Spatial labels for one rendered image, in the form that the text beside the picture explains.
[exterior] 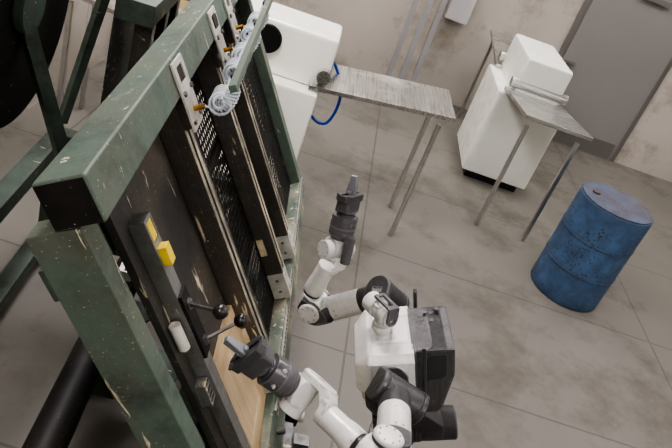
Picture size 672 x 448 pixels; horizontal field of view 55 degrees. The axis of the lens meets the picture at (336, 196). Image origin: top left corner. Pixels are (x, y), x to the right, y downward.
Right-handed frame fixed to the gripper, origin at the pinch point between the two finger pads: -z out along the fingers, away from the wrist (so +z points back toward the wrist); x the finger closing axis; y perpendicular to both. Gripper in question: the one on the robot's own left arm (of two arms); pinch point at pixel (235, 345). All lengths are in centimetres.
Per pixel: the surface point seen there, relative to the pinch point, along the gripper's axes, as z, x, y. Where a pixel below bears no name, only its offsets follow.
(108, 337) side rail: -31.0, -3.2, -23.4
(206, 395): 4.7, 16.3, -2.4
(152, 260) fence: -29.7, -5.3, 1.6
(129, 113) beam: -55, -31, 3
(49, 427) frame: -9, 85, 20
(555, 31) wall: 282, -127, 664
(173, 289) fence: -21.0, -1.9, 1.7
